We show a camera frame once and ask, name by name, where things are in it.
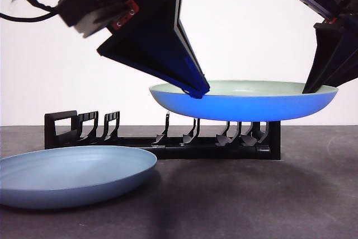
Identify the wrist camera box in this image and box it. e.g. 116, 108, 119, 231
57, 0, 112, 39
294, 0, 335, 23

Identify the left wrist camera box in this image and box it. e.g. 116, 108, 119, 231
57, 0, 112, 39

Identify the blue plate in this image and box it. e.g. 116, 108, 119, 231
0, 146, 158, 209

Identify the black plate rack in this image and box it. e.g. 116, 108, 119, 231
44, 110, 281, 161

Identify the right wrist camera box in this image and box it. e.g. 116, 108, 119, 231
294, 0, 335, 23

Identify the green plate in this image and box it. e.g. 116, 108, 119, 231
149, 80, 339, 123

